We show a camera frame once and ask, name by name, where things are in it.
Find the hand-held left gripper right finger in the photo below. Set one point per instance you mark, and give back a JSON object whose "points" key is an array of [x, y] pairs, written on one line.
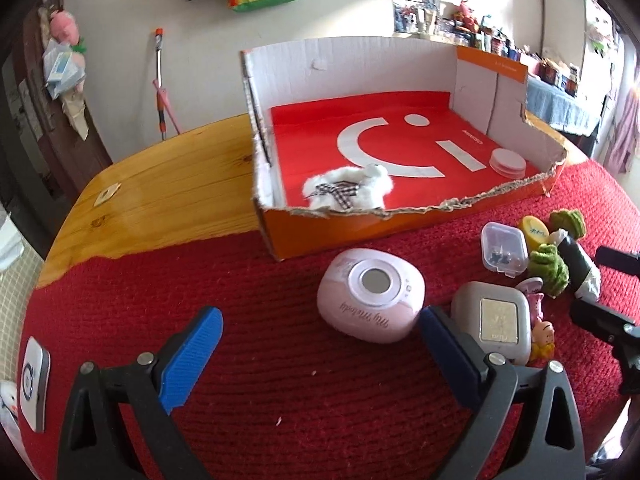
{"points": [[450, 355]]}

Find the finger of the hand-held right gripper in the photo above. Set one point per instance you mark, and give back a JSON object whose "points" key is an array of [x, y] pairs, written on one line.
{"points": [[620, 259], [610, 327]]}

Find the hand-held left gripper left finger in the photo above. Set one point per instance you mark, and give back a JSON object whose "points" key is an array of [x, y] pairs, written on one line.
{"points": [[190, 360]]}

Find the black white sushi plush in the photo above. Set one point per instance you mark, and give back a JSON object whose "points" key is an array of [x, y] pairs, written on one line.
{"points": [[577, 262]]}

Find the grey square case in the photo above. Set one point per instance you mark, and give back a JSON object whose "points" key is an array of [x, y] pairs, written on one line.
{"points": [[495, 320]]}

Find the green plush toy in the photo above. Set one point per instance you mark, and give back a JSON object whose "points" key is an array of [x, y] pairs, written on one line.
{"points": [[550, 267], [567, 222]]}

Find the pink figure toy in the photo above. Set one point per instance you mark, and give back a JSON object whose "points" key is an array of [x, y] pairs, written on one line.
{"points": [[532, 295]]}

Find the pink round case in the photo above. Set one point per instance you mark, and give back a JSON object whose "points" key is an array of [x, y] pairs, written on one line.
{"points": [[350, 315]]}

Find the orange white cardboard box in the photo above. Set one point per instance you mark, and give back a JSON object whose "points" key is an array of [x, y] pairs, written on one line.
{"points": [[400, 110]]}

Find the red knitted mat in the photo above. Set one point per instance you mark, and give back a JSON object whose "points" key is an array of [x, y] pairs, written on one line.
{"points": [[275, 385]]}

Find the yellow round container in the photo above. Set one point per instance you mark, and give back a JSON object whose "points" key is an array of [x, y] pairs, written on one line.
{"points": [[534, 230]]}

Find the small clear plastic box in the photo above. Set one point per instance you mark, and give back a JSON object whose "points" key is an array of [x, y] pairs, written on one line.
{"points": [[502, 250]]}

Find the pink curtain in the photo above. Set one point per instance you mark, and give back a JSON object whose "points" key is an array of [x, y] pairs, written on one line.
{"points": [[625, 120]]}

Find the white round lid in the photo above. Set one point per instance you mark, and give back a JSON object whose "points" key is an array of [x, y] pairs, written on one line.
{"points": [[507, 161]]}

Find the white rectangular device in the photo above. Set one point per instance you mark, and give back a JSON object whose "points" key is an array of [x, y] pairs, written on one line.
{"points": [[34, 385]]}

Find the blue cloth covered table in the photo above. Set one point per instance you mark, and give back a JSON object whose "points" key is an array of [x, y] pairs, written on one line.
{"points": [[560, 105]]}

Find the small white tag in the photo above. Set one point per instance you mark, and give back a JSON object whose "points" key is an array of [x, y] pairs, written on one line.
{"points": [[106, 193]]}

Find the white fluffy star plush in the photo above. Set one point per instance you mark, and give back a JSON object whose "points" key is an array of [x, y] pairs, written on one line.
{"points": [[350, 180]]}

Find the row of bottles and toys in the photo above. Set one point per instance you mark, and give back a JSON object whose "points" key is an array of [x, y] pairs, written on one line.
{"points": [[480, 30]]}

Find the brown wooden door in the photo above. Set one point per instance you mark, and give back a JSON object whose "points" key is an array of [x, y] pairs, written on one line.
{"points": [[30, 125]]}

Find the clear plastic bag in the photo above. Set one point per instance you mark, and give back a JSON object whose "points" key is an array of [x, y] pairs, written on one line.
{"points": [[62, 70]]}

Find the pink plush toy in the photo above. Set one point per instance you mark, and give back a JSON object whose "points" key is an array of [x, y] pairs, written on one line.
{"points": [[65, 27]]}

